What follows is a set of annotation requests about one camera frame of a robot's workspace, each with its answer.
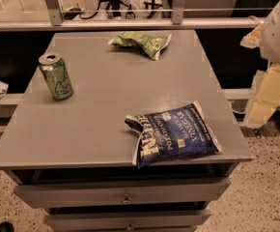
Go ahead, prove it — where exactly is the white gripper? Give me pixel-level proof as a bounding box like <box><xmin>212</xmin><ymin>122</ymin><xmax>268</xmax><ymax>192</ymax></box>
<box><xmin>240</xmin><ymin>1</ymin><xmax>280</xmax><ymax>128</ymax></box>

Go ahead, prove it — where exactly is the lower grey drawer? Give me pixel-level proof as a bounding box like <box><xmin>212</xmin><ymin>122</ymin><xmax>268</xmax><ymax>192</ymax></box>
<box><xmin>44</xmin><ymin>210</ymin><xmax>210</xmax><ymax>232</ymax></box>

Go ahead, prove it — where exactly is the metal railing frame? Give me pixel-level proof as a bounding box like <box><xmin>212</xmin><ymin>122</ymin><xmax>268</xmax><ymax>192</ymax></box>
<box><xmin>0</xmin><ymin>0</ymin><xmax>264</xmax><ymax>32</ymax></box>

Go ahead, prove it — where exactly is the blue Kettle chip bag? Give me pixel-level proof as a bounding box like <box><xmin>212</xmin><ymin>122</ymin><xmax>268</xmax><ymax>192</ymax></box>
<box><xmin>125</xmin><ymin>101</ymin><xmax>222</xmax><ymax>168</ymax></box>

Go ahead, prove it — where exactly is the black shoe tip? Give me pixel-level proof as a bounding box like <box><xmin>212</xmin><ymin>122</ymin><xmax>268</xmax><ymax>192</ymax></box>
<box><xmin>0</xmin><ymin>221</ymin><xmax>14</xmax><ymax>232</ymax></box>

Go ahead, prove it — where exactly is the white cable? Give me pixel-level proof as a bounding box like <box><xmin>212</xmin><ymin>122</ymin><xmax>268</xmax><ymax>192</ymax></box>
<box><xmin>228</xmin><ymin>101</ymin><xmax>248</xmax><ymax>116</ymax></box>

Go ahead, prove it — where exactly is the green soda can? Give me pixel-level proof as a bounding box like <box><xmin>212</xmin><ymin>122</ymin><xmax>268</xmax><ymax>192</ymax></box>
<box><xmin>39</xmin><ymin>53</ymin><xmax>73</xmax><ymax>101</ymax></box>

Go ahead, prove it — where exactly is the grey drawer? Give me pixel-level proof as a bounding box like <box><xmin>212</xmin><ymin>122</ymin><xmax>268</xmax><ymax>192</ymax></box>
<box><xmin>44</xmin><ymin>210</ymin><xmax>210</xmax><ymax>232</ymax></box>
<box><xmin>14</xmin><ymin>178</ymin><xmax>231</xmax><ymax>208</ymax></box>

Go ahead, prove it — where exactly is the green chip bag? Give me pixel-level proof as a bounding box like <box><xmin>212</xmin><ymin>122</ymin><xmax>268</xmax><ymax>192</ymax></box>
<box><xmin>108</xmin><ymin>31</ymin><xmax>172</xmax><ymax>61</ymax></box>

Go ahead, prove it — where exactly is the upper grey drawer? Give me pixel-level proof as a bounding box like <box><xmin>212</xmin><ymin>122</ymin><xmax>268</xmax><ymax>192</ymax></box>
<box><xmin>14</xmin><ymin>178</ymin><xmax>231</xmax><ymax>208</ymax></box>

